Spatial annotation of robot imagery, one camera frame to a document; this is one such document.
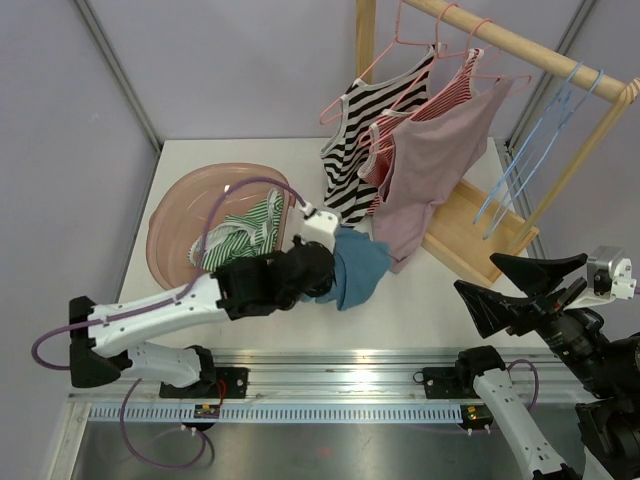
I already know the pink hanger of red top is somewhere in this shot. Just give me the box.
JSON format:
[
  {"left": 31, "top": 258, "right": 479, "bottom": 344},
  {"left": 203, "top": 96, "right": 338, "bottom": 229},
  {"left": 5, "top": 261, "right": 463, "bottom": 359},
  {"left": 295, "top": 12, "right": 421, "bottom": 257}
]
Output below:
[{"left": 359, "top": 1, "right": 471, "bottom": 151}]

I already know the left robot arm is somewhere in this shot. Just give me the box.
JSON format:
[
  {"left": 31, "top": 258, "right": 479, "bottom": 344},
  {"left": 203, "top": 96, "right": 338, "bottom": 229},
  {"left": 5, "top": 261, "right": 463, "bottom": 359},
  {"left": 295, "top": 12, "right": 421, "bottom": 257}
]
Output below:
[{"left": 69, "top": 239, "right": 335, "bottom": 399}]

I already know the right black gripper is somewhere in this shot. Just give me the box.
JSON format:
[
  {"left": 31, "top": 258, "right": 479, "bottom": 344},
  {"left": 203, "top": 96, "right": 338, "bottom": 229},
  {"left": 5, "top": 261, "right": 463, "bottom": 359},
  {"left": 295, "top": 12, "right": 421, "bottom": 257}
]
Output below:
[{"left": 457, "top": 250, "right": 623, "bottom": 395}]

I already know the green striped tank top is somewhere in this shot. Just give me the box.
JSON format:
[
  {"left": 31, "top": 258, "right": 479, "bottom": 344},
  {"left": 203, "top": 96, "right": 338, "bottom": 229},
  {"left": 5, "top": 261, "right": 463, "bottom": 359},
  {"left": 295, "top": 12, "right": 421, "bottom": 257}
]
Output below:
[{"left": 188, "top": 188, "right": 284, "bottom": 272}]

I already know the mauve tank top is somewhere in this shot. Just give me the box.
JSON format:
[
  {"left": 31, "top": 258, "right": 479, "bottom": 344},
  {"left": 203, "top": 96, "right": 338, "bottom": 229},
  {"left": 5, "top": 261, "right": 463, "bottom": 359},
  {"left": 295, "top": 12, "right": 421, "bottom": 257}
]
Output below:
[{"left": 372, "top": 76, "right": 514, "bottom": 273}]

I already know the pink hanger of mauve top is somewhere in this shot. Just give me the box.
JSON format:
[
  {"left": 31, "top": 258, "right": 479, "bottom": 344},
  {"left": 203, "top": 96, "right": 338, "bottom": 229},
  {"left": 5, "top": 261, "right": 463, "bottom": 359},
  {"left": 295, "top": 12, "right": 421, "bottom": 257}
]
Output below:
[{"left": 369, "top": 17, "right": 534, "bottom": 151}]

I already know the blue hanger of teal top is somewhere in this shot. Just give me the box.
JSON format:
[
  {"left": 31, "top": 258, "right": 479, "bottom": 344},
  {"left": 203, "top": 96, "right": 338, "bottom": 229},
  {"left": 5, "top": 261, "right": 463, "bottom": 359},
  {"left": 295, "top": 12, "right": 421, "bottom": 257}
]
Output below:
[{"left": 471, "top": 60, "right": 585, "bottom": 226}]

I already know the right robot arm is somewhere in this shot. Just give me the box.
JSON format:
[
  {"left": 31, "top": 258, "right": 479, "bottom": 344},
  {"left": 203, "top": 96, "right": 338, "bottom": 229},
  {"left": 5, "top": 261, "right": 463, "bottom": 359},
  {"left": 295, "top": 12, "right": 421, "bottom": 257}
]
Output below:
[{"left": 453, "top": 246, "right": 639, "bottom": 479}]

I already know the aluminium rail frame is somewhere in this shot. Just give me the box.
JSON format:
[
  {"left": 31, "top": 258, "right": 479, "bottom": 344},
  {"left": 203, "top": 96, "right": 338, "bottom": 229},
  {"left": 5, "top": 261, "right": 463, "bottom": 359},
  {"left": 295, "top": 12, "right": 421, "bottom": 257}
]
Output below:
[{"left": 67, "top": 279, "right": 611, "bottom": 401}]

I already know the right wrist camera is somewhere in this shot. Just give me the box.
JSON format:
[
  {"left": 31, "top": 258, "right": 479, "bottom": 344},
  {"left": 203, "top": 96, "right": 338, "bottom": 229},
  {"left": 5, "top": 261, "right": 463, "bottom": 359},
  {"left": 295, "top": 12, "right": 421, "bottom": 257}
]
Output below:
[{"left": 567, "top": 246, "right": 638, "bottom": 309}]

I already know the teal tank top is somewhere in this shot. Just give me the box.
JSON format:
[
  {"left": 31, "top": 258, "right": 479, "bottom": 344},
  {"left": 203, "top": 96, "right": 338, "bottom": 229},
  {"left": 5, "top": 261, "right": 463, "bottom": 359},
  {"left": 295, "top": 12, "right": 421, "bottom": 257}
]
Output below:
[{"left": 301, "top": 227, "right": 391, "bottom": 311}]

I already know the white slotted cable duct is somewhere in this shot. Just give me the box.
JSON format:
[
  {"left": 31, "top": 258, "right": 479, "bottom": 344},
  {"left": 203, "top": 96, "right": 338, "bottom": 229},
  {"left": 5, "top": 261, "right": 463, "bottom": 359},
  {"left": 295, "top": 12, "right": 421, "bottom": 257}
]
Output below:
[{"left": 89, "top": 402, "right": 462, "bottom": 424}]

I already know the blue hanger of green top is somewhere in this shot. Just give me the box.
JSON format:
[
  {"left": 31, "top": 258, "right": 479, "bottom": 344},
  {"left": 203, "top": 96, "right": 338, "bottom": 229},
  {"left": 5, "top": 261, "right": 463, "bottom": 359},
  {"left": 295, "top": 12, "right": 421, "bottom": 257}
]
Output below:
[{"left": 481, "top": 68, "right": 606, "bottom": 241}]

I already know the wooden clothes rack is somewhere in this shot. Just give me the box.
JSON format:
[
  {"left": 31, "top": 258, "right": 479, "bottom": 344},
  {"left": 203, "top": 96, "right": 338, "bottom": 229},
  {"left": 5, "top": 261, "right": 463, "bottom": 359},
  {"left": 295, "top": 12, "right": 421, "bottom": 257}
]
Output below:
[{"left": 354, "top": 0, "right": 640, "bottom": 289}]

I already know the pink plastic basin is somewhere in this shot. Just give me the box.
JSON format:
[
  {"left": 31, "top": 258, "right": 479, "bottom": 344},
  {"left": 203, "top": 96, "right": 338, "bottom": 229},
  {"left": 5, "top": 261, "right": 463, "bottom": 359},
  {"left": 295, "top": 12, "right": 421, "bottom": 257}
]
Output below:
[{"left": 146, "top": 163, "right": 296, "bottom": 290}]

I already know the pink hanger of black top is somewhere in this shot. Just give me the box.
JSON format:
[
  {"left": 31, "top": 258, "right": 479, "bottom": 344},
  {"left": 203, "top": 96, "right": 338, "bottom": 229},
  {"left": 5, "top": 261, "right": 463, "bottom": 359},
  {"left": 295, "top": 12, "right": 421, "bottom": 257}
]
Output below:
[{"left": 319, "top": 0, "right": 441, "bottom": 124}]

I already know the red striped tank top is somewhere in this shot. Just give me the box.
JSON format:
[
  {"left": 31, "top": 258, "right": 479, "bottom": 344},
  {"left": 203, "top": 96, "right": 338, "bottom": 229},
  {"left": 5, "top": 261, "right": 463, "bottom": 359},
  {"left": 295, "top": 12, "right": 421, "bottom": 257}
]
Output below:
[{"left": 357, "top": 47, "right": 487, "bottom": 216}]

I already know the black white striped tank top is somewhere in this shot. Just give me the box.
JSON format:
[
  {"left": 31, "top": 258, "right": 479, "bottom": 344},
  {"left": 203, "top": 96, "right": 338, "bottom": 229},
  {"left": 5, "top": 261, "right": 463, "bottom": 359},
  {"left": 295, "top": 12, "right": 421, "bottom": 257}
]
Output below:
[{"left": 320, "top": 44, "right": 438, "bottom": 227}]

